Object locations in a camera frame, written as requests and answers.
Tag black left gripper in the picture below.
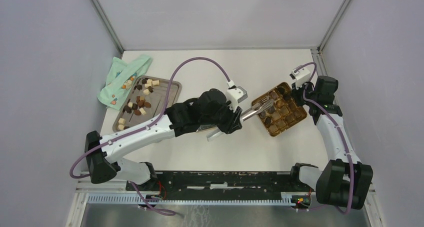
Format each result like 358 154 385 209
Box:
200 98 243 135

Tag gold chocolate box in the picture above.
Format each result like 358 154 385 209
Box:
251 82 307 137

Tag metal serving tongs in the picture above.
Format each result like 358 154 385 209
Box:
206 98 273 142

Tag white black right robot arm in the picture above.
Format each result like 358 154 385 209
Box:
288 75 374 214

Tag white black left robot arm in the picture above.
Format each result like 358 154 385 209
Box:
85 86 248 191

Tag metal chocolate tray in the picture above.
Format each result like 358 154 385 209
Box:
112 76 182 133

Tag silver box lid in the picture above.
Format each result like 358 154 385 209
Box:
196 124 216 133

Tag green patterned cloth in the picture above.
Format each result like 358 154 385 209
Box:
97 54 153 110

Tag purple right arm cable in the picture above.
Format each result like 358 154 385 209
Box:
293 62 355 216

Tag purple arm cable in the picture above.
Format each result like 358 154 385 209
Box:
293 62 355 216
69 56 233 217

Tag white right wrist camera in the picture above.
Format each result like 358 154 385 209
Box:
289 67 312 89

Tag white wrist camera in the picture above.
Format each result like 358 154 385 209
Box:
225 80 248 112
289 67 312 89

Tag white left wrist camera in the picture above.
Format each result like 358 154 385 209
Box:
225 80 248 112

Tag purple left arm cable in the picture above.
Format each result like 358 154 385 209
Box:
69 56 233 217

